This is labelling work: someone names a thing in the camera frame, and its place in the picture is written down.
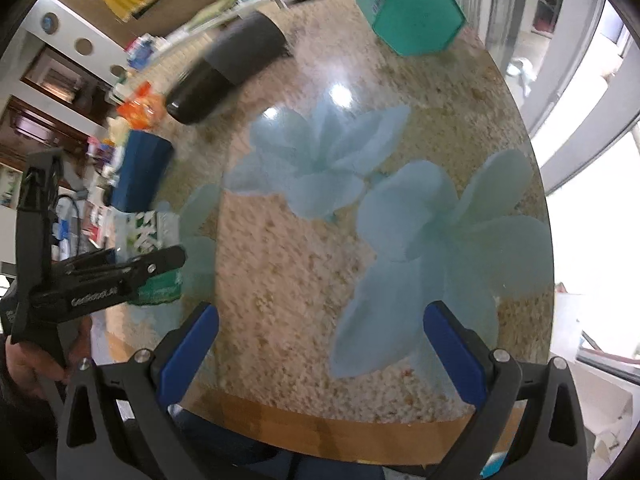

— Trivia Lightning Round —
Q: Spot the dark blue plastic cup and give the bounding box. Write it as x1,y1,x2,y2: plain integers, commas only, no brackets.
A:
111,130,175,212

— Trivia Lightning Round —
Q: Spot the person's left hand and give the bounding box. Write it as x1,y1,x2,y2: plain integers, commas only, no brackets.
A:
6,316,92,400

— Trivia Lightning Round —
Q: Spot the orange transparent container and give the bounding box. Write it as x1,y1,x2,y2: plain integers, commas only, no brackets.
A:
116,80,166,131

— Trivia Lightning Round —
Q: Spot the black cylindrical flask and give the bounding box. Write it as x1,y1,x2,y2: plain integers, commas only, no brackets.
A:
165,12,286,125

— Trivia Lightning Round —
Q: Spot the teal hexagonal box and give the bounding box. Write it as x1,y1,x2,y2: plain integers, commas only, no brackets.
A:
356,0,466,56

